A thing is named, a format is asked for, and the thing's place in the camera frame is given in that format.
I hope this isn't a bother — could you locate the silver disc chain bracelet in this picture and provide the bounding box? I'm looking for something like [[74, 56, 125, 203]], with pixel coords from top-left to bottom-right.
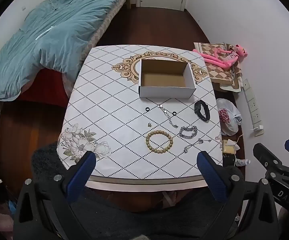
[[157, 104, 179, 128]]

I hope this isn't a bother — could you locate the yellow box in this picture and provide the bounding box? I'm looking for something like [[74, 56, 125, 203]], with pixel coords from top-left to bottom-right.
[[221, 139, 240, 154]]

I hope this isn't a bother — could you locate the white power strip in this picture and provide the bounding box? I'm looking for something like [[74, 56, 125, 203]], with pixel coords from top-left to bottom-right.
[[242, 78, 265, 137]]

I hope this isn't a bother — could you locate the thin silver bracelet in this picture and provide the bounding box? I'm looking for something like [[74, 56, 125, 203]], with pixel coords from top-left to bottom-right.
[[184, 137, 212, 153]]

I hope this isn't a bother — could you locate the black smart watch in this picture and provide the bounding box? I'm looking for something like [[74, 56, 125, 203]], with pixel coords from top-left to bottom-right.
[[194, 100, 211, 122]]

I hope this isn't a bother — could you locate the person's dark fuzzy clothing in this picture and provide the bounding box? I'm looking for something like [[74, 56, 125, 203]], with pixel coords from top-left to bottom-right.
[[31, 142, 245, 240]]

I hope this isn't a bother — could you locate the wooden bead bracelet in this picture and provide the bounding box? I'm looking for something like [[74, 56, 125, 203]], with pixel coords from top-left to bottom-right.
[[146, 130, 174, 154]]

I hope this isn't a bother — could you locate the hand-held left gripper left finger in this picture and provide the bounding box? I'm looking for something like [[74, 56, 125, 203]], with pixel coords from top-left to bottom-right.
[[13, 151, 96, 240]]

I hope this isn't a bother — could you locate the pink plush toy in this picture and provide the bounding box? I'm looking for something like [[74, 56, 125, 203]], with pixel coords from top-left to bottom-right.
[[193, 44, 249, 70]]

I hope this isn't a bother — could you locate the white diamond patterned tablecloth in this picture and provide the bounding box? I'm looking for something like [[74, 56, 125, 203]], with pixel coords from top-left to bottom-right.
[[56, 44, 224, 188]]

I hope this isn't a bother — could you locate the brown checkered cloth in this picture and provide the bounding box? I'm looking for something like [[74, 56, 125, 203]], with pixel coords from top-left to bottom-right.
[[193, 42, 245, 93]]

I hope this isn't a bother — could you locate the white plastic bag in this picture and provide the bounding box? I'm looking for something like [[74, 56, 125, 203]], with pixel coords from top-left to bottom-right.
[[216, 98, 243, 136]]

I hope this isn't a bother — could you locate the white cardboard box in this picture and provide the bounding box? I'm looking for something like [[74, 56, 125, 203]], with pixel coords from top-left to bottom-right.
[[138, 59, 197, 99]]

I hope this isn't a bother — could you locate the blue quilt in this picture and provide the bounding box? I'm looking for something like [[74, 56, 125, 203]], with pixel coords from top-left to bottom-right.
[[0, 0, 121, 102]]

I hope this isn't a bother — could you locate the chunky silver chain bracelet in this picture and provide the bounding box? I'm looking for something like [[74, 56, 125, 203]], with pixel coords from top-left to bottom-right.
[[179, 125, 199, 138]]

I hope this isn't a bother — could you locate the red bed sheet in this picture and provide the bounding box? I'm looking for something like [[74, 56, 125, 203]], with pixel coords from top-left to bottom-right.
[[0, 67, 68, 103]]

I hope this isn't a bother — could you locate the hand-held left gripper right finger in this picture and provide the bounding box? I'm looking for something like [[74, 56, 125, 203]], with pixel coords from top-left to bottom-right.
[[197, 151, 280, 240]]

